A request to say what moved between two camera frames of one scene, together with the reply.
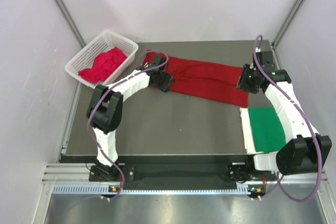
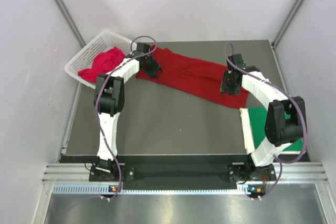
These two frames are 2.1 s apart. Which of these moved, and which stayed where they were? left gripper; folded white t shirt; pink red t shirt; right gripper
Moved: right gripper; left gripper
Stayed: folded white t shirt; pink red t shirt
